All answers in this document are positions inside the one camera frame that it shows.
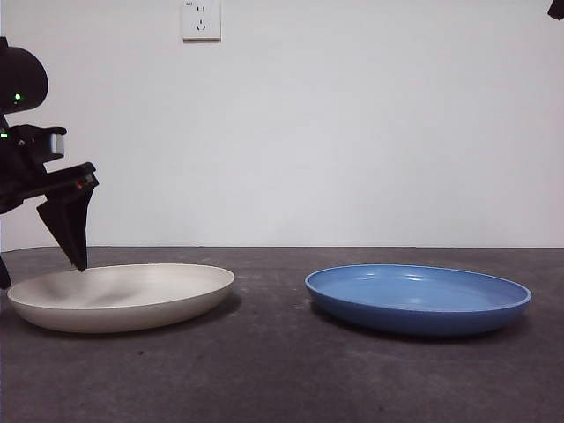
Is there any white round plate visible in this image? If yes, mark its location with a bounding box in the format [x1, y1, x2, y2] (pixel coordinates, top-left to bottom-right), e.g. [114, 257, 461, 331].
[7, 263, 236, 334]

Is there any blue round plate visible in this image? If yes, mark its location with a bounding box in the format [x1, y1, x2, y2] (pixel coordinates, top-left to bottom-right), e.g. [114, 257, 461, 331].
[305, 263, 533, 339]

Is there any left wrist grey camera box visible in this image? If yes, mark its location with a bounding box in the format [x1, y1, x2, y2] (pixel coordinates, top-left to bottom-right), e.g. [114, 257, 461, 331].
[48, 130, 68, 157]

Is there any white wall socket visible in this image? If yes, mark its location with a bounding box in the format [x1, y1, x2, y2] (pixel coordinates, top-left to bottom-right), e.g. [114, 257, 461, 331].
[182, 0, 223, 44]

